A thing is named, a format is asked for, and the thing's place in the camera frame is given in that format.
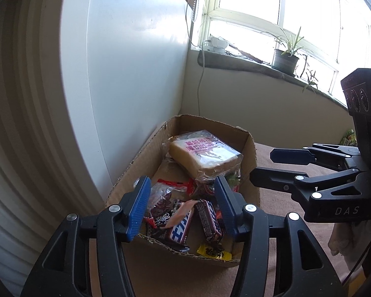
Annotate green snack bag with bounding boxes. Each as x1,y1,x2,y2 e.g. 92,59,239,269
340,129,357,147

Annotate white cable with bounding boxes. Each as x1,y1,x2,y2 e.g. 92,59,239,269
164,0,211,116

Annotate red dates snack bag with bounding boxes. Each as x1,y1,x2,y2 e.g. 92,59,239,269
129,176,172,230

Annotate pink table cloth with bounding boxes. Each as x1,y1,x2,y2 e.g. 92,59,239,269
86,141,366,297

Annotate white radiator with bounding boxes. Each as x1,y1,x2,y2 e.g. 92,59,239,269
0,0,104,295

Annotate brown Chinese Snickers bar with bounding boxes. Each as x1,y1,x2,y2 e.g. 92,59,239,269
164,200,197,245

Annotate black patterned candy packet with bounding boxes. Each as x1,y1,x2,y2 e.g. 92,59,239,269
147,199,184,238

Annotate green candy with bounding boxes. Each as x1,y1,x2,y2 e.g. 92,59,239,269
225,174,240,192

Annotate white cabinet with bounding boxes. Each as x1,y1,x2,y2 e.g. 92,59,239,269
60,0,190,198

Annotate potted spider plant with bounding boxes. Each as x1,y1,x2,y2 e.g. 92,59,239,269
264,27,318,92

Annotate yellow candy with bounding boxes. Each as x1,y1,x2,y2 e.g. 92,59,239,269
197,243,232,261

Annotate packaged sliced bread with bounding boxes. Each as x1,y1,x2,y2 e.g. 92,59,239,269
167,130,243,183

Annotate clear red dried-fruit bag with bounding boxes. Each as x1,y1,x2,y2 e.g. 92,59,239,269
157,178,196,197

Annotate brown English Snickers bar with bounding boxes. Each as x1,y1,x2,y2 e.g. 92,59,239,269
195,199,222,243

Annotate grey window sill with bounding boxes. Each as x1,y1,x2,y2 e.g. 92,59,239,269
197,50,347,110

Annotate white power adapter box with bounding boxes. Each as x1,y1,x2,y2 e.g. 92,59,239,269
202,36,229,54

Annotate brown cardboard box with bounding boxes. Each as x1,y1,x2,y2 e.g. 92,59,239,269
106,115,260,268

